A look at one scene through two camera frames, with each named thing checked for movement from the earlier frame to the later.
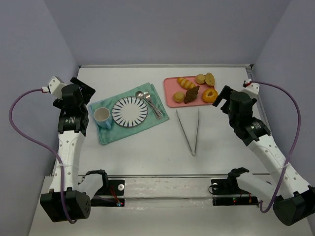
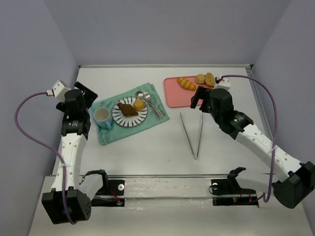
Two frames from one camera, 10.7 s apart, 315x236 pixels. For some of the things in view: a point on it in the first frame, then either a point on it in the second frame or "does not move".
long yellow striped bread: x=185 y=83 does not move
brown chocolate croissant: x=191 y=94 to x=127 y=109
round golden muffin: x=178 y=97 to x=139 y=104
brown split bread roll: x=209 y=78 does not move
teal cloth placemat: x=117 y=131 does not move
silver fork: x=147 y=97 does not move
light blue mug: x=103 y=117 does not move
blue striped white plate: x=130 y=111 does not move
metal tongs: x=192 y=153 to x=188 y=136
